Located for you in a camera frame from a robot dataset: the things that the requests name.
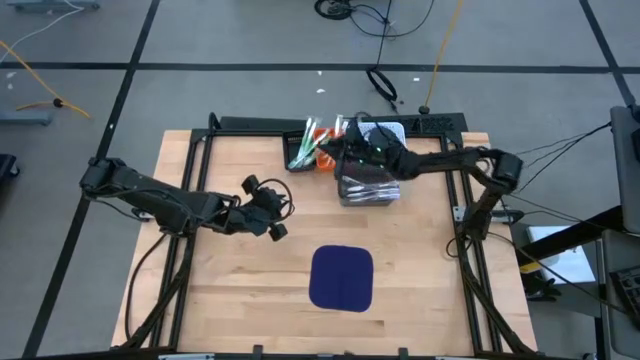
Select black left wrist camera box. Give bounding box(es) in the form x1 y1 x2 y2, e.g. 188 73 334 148
247 192 275 221

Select grey plastic basket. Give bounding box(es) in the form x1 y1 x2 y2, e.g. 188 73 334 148
336 160 402 208

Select orange plastic basket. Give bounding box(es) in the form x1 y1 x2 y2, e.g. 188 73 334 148
312 126 346 174

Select blue-grey floor foot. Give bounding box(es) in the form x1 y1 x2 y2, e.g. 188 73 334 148
0 110 54 126

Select dark blue knitted mat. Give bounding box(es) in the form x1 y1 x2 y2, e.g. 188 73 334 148
308 244 375 314

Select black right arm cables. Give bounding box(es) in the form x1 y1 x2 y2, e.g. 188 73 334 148
514 121 614 196

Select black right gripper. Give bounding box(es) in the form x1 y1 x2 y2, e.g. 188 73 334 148
319 118 409 180

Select black perforated panel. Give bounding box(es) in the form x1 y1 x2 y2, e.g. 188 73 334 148
399 111 469 136

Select black keyboard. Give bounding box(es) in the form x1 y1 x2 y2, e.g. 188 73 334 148
612 267 640 326

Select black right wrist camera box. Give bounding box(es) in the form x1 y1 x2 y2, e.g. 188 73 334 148
362 124 396 161

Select white floor cable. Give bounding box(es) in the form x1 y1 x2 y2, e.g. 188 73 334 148
0 0 85 64

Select yellow hanging cable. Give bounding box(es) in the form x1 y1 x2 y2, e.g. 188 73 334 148
422 0 465 115

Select black metal table frame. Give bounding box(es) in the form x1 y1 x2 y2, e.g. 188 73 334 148
119 112 539 357

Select black flat panel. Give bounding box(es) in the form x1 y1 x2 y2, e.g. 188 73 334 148
218 115 311 132

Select grey cart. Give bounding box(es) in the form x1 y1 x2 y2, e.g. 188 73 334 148
597 228 640 360

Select coiled black floor cable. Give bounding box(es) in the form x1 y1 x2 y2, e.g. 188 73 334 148
365 0 400 112
313 0 437 40

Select black caster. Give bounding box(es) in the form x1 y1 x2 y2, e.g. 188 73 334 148
0 152 21 179

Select black beam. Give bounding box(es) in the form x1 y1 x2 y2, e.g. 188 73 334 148
514 204 626 262

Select black left arm base cable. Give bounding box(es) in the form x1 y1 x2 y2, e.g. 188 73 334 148
123 230 171 342

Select yellow floor cable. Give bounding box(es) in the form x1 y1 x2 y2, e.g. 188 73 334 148
0 39 92 121

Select white board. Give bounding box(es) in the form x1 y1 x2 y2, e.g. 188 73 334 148
524 224 597 286

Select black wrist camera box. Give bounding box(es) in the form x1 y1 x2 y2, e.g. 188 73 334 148
362 124 396 161
247 192 275 221

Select grey cabinet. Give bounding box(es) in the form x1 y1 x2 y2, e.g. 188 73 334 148
609 103 640 221

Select aluminium extrusion bar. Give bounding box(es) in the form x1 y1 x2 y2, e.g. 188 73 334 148
158 352 216 360

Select green toothbrush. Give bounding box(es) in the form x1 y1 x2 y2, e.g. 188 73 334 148
296 119 321 170
301 128 331 167
288 117 314 170

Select black left gripper cable loop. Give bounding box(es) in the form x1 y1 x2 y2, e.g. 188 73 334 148
257 178 296 221

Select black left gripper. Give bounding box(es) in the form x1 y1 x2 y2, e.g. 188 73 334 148
217 173 292 242

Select black plastic basket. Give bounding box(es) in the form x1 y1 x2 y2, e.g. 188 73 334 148
281 128 322 174

